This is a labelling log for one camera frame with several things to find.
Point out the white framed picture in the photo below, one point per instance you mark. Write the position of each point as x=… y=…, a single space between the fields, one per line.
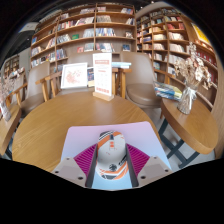
x=74 y=76

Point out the tall wooden bookshelf unit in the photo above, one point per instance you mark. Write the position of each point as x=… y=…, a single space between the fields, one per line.
x=166 y=40

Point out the distant wooden bookshelf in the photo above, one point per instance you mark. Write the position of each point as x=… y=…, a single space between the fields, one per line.
x=10 y=65

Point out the round wooden side table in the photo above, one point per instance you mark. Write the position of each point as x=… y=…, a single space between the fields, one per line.
x=8 y=130
x=190 y=126

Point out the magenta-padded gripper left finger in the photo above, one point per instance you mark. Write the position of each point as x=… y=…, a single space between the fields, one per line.
x=83 y=161

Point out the pale blue book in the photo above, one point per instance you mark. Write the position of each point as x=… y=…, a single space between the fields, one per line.
x=121 y=65

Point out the stack of books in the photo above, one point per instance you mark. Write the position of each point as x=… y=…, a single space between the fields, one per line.
x=168 y=90

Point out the dark cover book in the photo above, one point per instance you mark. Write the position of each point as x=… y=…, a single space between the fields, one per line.
x=90 y=76

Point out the white and orange computer mouse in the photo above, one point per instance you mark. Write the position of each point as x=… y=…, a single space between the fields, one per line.
x=111 y=153

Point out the pink and blue mouse pad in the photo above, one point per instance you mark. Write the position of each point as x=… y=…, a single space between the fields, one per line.
x=83 y=136

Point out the white sign on wooden base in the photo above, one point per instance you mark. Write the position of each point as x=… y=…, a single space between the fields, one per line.
x=102 y=73

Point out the beige chair with wooden arms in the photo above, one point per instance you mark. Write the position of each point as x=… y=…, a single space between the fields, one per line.
x=141 y=83
x=78 y=57
x=35 y=86

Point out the glass vase with dried flowers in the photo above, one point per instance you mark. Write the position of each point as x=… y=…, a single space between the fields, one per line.
x=5 y=108
x=186 y=100

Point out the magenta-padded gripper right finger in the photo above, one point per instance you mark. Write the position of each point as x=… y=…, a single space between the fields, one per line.
x=138 y=160

